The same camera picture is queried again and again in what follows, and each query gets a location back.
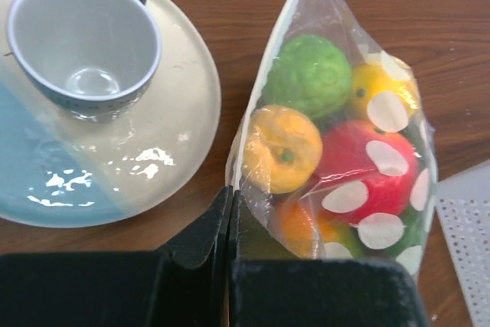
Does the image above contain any green fake custard apple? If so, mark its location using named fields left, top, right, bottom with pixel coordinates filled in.
left=261, top=34, right=352, bottom=119

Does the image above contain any grey ceramic cup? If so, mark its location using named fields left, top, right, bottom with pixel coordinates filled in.
left=5, top=0, right=162, bottom=116

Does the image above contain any cream and blue plate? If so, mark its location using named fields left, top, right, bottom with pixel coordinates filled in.
left=1, top=0, right=221, bottom=228

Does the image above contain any green fake cucumber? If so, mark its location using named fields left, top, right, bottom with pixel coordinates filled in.
left=384, top=205, right=426, bottom=258

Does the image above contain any polka dot zip bag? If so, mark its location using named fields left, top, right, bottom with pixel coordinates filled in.
left=226, top=0, right=437, bottom=276

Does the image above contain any yellow fake lemon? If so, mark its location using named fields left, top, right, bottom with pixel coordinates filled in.
left=348, top=64, right=420, bottom=132

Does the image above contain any yellow fake fruit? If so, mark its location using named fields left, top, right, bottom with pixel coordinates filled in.
left=242, top=105, right=322, bottom=194

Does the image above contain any red fake apple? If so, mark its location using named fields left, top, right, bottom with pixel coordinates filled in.
left=303, top=119, right=419, bottom=224

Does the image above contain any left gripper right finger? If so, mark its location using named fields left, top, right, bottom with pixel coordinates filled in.
left=228, top=191, right=429, bottom=326

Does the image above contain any orange fake fruit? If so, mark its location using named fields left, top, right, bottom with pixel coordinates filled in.
left=276, top=201, right=341, bottom=259

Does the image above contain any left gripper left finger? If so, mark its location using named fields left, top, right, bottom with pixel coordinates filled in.
left=1, top=187, right=233, bottom=326

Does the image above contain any white plastic basket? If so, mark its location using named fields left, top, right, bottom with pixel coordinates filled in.
left=436, top=161, right=489, bottom=327

